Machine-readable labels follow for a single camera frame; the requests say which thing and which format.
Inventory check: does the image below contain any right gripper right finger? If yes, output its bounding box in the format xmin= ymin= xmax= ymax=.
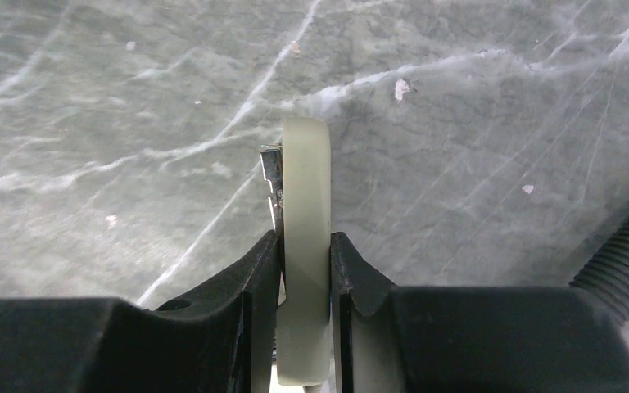
xmin=330 ymin=232 xmax=629 ymax=392

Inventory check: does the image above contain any black rubber hose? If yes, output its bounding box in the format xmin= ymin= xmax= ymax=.
xmin=568 ymin=189 xmax=629 ymax=327

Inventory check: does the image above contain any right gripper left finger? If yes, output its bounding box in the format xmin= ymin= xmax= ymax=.
xmin=0 ymin=232 xmax=280 ymax=392

